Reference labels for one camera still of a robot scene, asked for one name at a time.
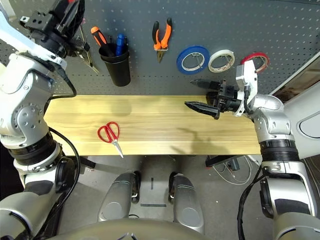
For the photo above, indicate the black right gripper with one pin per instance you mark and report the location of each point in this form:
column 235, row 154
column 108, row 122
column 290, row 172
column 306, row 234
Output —
column 228, row 97

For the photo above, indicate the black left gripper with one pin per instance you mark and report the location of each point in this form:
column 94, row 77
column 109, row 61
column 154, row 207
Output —
column 42, row 27

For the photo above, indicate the red tape roll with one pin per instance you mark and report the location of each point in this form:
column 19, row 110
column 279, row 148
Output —
column 246, row 59

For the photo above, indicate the orange black needle-nose pliers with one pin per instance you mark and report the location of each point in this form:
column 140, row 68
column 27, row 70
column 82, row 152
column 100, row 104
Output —
column 162, row 42

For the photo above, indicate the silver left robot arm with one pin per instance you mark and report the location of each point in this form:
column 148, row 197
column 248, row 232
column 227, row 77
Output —
column 25, row 112

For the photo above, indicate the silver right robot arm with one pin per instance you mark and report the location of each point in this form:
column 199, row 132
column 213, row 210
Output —
column 272, row 120

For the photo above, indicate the dark grey pegboard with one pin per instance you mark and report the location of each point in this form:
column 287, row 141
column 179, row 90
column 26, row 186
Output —
column 225, row 25

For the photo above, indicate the white tape roll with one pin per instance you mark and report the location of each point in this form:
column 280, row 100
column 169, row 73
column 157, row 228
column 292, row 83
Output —
column 210, row 63

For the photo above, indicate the orange black screwdriver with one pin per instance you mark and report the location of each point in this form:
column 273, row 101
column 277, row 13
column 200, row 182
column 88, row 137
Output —
column 98, row 37

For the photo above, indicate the blue tape roll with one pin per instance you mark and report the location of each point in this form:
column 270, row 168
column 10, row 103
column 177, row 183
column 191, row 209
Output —
column 180, row 62

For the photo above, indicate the black table foot bar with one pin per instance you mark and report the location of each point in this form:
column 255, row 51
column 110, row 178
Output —
column 215, row 160
column 87, row 162

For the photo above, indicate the black plastic cup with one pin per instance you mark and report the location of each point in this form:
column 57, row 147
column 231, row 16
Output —
column 120, row 72

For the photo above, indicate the black power adapter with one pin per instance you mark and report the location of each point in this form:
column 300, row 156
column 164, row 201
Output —
column 235, row 165

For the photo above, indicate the silver right robot leg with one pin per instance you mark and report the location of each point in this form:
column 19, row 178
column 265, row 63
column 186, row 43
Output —
column 186, row 207

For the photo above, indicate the silver robot leg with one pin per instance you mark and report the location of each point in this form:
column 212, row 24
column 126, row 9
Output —
column 115, row 200
column 186, row 207

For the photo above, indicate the silver left robot leg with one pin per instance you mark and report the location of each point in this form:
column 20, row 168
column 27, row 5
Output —
column 115, row 200

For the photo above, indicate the grey robot torso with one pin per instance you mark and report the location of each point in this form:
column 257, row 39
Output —
column 125, row 230

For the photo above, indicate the black side cabinet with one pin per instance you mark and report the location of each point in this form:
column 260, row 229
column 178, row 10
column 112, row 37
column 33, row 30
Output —
column 5, row 175

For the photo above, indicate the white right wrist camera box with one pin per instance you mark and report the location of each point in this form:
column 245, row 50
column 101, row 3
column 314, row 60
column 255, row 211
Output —
column 247, row 75

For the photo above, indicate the white shelf frame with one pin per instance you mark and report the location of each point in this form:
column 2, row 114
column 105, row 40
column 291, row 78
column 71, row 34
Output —
column 295, row 72

